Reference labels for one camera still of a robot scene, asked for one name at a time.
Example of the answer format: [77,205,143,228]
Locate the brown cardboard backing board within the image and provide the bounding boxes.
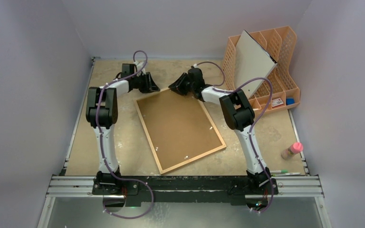
[136,91,223,171]

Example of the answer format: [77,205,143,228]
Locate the red white card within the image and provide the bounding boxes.
[271,97,285,108]

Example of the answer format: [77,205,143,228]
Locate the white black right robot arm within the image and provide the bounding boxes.
[168,67,273,193]

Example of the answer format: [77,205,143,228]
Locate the light wooden picture frame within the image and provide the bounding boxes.
[133,87,227,175]

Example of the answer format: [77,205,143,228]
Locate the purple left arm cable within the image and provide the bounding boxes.
[95,50,155,220]

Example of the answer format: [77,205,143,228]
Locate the orange plastic file organizer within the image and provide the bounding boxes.
[220,26,301,114]

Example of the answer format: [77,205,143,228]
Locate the blue box in organizer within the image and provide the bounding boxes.
[286,97,296,105]

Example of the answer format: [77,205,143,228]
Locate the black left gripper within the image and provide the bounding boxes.
[132,73,160,94]

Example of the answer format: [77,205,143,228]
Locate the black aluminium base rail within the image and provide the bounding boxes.
[46,176,324,207]

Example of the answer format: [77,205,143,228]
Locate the white board in organizer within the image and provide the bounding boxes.
[233,30,277,89]

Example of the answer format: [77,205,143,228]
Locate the green marker pen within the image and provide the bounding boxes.
[270,170,288,174]

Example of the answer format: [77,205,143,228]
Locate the white marker pen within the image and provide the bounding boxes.
[273,172,301,176]

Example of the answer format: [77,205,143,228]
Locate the pink capped bottle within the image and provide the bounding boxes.
[281,142,303,160]

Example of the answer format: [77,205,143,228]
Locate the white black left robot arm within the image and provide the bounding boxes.
[86,61,160,194]

